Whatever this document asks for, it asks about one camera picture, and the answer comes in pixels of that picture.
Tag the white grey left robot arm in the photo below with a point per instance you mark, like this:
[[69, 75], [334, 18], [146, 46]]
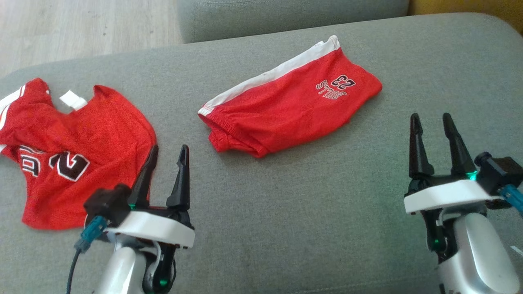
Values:
[[122, 269]]

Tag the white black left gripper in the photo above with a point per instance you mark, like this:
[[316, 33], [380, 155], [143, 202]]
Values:
[[155, 226]]

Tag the grey fabric sofa seat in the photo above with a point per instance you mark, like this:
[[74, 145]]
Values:
[[286, 204]]

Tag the red number 23 basketball jersey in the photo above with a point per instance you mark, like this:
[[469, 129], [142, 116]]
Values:
[[90, 134]]

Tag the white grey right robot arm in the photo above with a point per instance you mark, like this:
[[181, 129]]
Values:
[[478, 253]]

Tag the red basketball shorts white band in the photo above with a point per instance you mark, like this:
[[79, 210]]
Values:
[[286, 106]]

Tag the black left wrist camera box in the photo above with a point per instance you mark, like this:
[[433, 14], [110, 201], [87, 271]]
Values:
[[108, 204]]

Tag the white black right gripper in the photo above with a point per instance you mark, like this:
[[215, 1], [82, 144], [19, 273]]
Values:
[[445, 194]]

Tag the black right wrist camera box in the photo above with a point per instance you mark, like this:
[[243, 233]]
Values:
[[498, 171]]

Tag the yellow cushion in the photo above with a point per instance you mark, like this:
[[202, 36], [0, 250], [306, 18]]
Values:
[[470, 8]]

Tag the grey fabric sofa backrest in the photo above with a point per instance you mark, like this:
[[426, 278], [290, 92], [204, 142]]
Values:
[[286, 16]]

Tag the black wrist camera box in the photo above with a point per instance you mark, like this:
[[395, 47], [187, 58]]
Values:
[[498, 171], [108, 204]]

